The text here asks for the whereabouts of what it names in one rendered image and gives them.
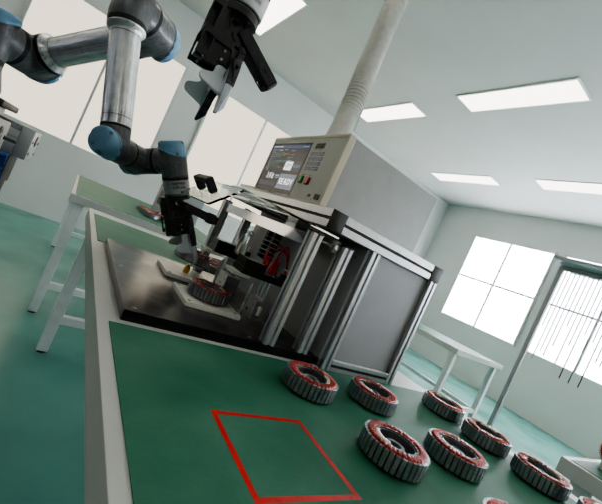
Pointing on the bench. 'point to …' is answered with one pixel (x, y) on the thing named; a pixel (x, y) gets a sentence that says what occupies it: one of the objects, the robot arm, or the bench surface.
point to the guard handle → (205, 183)
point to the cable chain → (268, 243)
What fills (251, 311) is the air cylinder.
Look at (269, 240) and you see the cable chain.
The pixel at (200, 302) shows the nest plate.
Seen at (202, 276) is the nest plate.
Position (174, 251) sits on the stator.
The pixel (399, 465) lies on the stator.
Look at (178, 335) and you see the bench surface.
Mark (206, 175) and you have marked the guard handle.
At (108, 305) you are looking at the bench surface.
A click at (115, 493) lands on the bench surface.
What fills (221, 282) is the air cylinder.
